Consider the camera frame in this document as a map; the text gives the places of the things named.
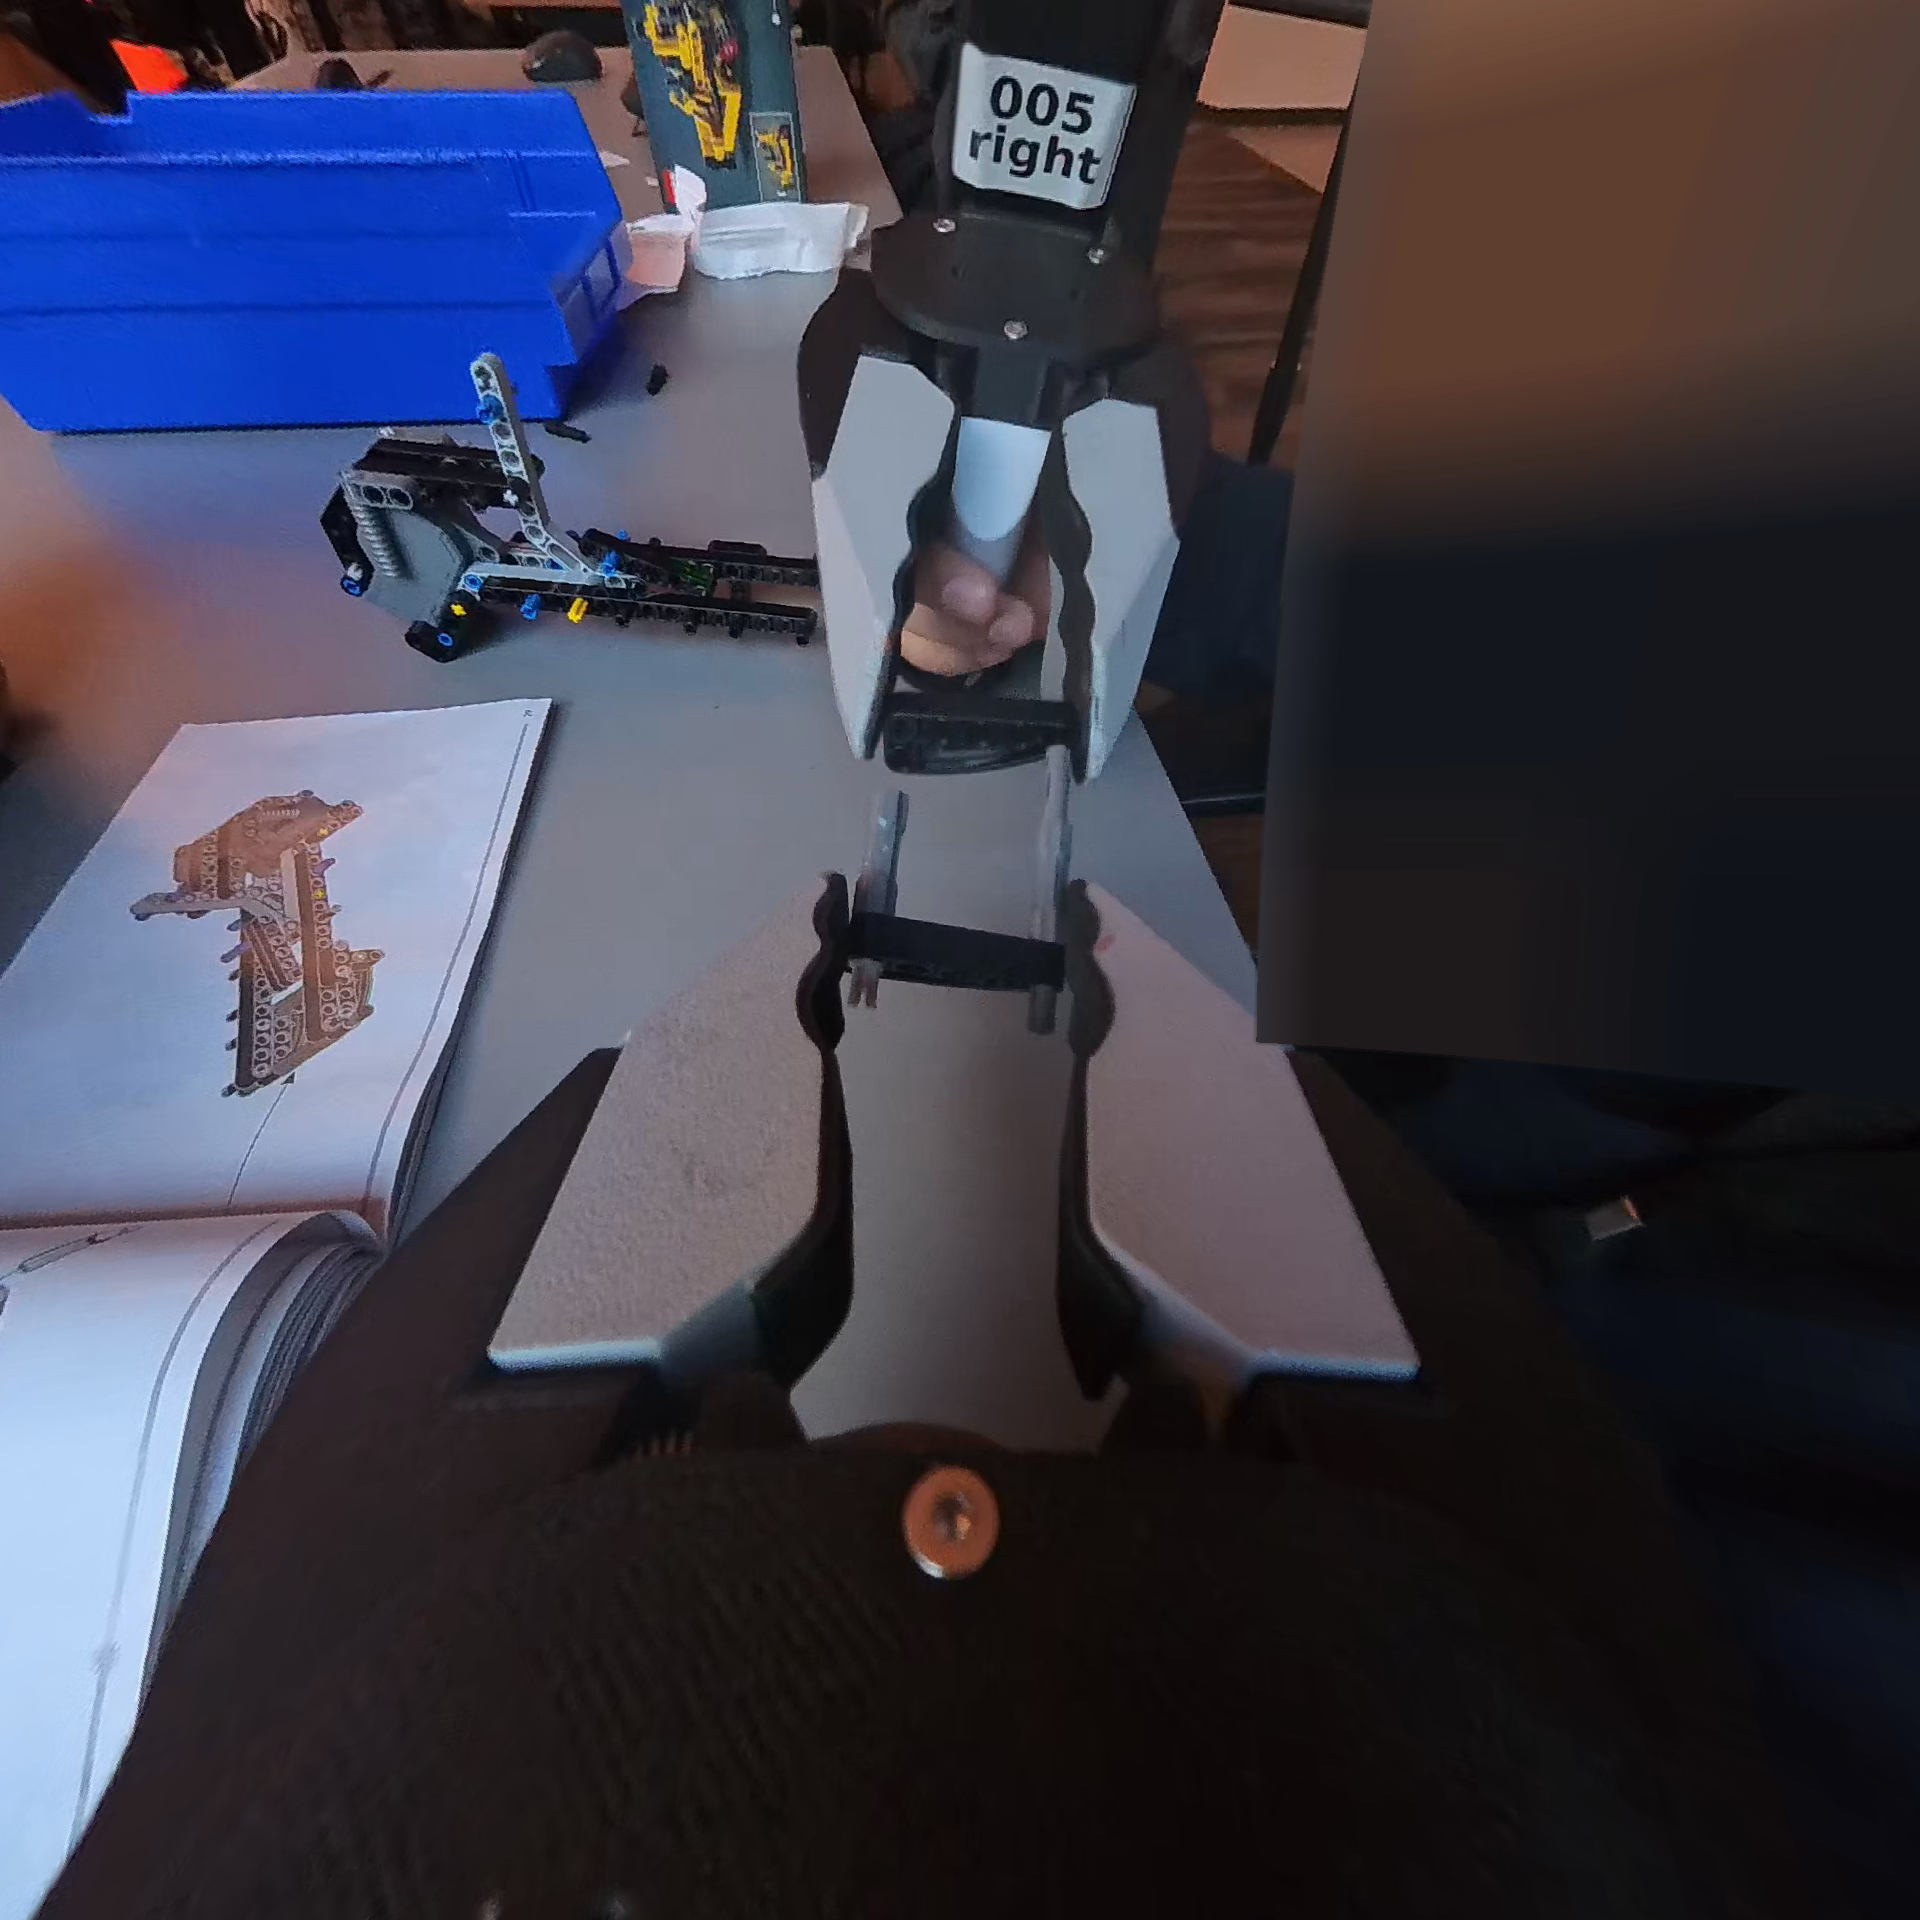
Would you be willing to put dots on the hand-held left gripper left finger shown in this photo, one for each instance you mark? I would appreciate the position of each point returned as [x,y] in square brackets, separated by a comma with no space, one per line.
[675,1172]

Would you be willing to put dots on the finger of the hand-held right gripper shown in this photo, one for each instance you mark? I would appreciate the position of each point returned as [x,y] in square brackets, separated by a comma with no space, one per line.
[869,511]
[1132,557]

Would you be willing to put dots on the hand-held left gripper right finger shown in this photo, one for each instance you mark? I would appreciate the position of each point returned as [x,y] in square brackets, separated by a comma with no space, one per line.
[1231,1185]

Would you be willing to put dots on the black lego beam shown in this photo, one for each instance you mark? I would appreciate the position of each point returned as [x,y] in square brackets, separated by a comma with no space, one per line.
[967,740]

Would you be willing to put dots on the grey and black lego frame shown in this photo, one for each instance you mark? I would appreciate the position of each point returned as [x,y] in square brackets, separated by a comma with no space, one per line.
[960,955]

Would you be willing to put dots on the dark lego box yellow machine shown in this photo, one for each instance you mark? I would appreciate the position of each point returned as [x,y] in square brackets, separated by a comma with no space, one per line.
[722,91]

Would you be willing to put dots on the partly built lego vehicle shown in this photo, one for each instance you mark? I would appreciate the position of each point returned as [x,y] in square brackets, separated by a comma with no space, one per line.
[435,541]

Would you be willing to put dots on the person's right hand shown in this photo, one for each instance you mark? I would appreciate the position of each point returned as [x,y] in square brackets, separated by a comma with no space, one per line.
[967,622]

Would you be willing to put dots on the white crumpled plastic bag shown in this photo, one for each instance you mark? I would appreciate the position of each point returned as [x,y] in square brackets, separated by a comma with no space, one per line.
[781,240]

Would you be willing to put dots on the white instruction booklet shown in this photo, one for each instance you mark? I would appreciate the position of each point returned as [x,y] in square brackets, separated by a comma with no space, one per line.
[376,781]

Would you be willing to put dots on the black computer mouse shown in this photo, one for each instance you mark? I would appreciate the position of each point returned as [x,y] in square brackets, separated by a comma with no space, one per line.
[564,59]

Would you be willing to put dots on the person's torso in dark clothing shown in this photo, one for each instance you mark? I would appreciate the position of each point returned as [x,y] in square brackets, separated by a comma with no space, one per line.
[1725,1424]

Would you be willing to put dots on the blue plastic bin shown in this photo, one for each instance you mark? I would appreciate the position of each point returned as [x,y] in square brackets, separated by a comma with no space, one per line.
[300,225]

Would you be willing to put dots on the orange object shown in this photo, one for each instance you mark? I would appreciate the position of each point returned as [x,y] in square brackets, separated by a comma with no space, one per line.
[150,62]

